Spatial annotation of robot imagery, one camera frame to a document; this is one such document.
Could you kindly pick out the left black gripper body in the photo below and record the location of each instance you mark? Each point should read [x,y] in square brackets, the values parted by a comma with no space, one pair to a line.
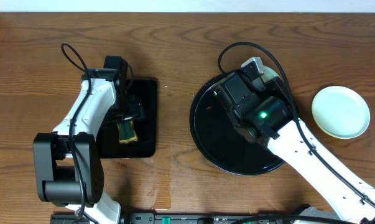
[134,110]

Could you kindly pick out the green yellow sponge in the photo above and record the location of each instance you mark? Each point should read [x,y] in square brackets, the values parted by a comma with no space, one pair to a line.
[127,133]

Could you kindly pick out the light blue plate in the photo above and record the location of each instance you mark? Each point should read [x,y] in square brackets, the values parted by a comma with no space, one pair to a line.
[268,74]
[340,112]

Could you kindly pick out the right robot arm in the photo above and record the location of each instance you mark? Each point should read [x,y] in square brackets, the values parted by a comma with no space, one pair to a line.
[352,198]

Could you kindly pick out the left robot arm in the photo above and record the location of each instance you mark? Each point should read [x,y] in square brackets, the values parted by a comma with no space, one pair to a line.
[68,167]

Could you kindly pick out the black rectangular tray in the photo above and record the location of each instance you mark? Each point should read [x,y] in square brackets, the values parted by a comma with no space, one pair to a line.
[107,140]

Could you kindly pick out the black round tray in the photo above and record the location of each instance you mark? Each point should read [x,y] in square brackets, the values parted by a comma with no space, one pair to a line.
[234,134]

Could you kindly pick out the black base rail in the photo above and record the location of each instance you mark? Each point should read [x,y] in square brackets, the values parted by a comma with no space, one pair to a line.
[150,218]

